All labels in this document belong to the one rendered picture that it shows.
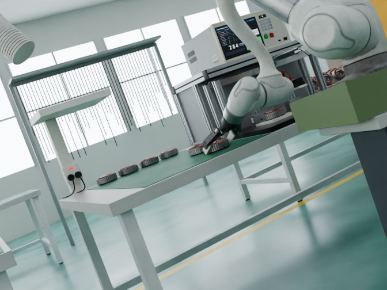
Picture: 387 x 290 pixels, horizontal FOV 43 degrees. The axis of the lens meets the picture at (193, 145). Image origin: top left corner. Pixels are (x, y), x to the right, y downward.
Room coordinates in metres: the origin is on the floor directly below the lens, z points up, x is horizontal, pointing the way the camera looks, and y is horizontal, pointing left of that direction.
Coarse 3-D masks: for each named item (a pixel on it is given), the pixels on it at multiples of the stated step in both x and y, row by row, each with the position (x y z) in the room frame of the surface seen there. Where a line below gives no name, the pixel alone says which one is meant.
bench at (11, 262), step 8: (0, 240) 1.81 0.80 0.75; (0, 248) 1.57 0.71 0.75; (8, 248) 1.52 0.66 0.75; (0, 256) 1.45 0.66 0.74; (8, 256) 1.46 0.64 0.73; (0, 264) 1.45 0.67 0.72; (8, 264) 1.46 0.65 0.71; (16, 264) 1.46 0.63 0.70; (0, 272) 1.44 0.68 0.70; (0, 280) 1.47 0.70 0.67; (8, 280) 1.48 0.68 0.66; (0, 288) 1.47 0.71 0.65; (8, 288) 1.48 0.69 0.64
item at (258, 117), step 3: (264, 111) 2.47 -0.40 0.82; (255, 114) 2.48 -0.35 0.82; (258, 114) 2.46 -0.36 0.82; (261, 114) 2.46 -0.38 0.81; (249, 117) 2.48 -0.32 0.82; (252, 117) 2.46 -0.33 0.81; (255, 117) 2.45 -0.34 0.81; (258, 117) 2.45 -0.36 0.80; (261, 117) 2.46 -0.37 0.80; (255, 120) 2.44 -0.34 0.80; (258, 120) 2.45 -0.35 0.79; (261, 120) 2.46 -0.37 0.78; (264, 120) 2.47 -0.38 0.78; (252, 123) 2.47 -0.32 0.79; (255, 123) 2.45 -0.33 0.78; (252, 126) 2.48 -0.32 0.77
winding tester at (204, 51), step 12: (264, 12) 2.57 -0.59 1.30; (216, 24) 2.44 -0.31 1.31; (264, 24) 2.56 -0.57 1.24; (276, 24) 2.60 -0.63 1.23; (204, 36) 2.53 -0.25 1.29; (216, 36) 2.43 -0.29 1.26; (276, 36) 2.58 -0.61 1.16; (288, 36) 2.61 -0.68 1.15; (192, 48) 2.67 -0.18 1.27; (204, 48) 2.56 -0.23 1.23; (216, 48) 2.47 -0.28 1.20; (192, 60) 2.72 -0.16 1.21; (204, 60) 2.60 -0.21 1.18; (216, 60) 2.50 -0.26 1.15; (228, 60) 2.44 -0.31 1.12; (192, 72) 2.76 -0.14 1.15
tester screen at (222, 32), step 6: (252, 18) 2.54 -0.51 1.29; (252, 24) 2.53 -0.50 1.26; (222, 30) 2.45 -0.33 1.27; (228, 30) 2.47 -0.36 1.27; (258, 30) 2.54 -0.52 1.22; (222, 36) 2.45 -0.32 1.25; (228, 36) 2.46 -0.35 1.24; (234, 36) 2.48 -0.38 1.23; (258, 36) 2.54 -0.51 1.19; (222, 42) 2.44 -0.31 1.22; (228, 42) 2.46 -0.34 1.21; (234, 42) 2.47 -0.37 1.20; (240, 42) 2.49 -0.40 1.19; (228, 48) 2.45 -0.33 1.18; (246, 48) 2.50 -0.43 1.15; (234, 54) 2.46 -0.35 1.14
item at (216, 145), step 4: (220, 140) 2.17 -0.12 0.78; (224, 140) 2.11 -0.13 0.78; (228, 140) 2.14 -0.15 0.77; (212, 144) 2.10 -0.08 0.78; (216, 144) 2.10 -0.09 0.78; (220, 144) 2.09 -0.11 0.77; (224, 144) 2.10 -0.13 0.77; (228, 144) 2.12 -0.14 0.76; (212, 148) 2.10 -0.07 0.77; (216, 148) 2.09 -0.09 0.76; (220, 148) 2.09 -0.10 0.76; (208, 152) 2.12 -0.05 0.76; (212, 152) 2.11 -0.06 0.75
